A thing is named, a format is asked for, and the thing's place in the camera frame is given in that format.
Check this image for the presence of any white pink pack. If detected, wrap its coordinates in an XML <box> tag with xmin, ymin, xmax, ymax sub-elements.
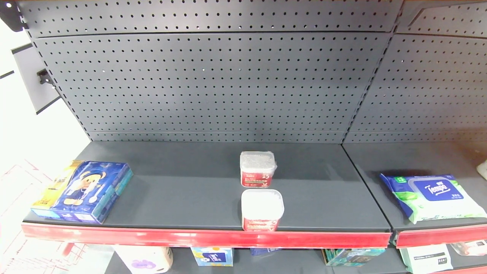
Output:
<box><xmin>451</xmin><ymin>239</ymin><xmax>487</xmax><ymax>256</ymax></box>

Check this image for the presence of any blue white wet wipes pack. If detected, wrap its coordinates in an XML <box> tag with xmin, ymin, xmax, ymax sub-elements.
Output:
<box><xmin>380</xmin><ymin>174</ymin><xmax>487</xmax><ymax>224</ymax></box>

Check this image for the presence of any white purple tissue pack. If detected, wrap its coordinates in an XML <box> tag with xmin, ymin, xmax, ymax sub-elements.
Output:
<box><xmin>113</xmin><ymin>245</ymin><xmax>173</xmax><ymax>274</ymax></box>

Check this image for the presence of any pink shopping cart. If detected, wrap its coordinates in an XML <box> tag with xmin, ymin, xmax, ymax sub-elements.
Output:
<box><xmin>0</xmin><ymin>160</ymin><xmax>90</xmax><ymax>274</ymax></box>

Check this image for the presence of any blue tissue box pack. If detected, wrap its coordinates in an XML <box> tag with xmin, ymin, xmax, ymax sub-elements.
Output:
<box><xmin>31</xmin><ymin>160</ymin><xmax>134</xmax><ymax>224</ymax></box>

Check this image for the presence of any teal green pack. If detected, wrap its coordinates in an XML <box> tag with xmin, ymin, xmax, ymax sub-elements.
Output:
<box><xmin>323</xmin><ymin>248</ymin><xmax>386</xmax><ymax>267</ymax></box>

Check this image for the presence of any black shop shelf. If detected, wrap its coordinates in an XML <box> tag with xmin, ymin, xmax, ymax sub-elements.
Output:
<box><xmin>0</xmin><ymin>0</ymin><xmax>487</xmax><ymax>274</ymax></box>

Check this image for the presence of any blue white tissue box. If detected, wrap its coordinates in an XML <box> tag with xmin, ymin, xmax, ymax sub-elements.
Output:
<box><xmin>191</xmin><ymin>247</ymin><xmax>234</xmax><ymax>266</ymax></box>

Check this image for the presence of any clear cotton swab box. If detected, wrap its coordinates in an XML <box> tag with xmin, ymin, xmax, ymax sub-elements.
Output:
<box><xmin>240</xmin><ymin>151</ymin><xmax>277</xmax><ymax>188</ymax></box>
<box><xmin>241</xmin><ymin>189</ymin><xmax>285</xmax><ymax>232</ymax></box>

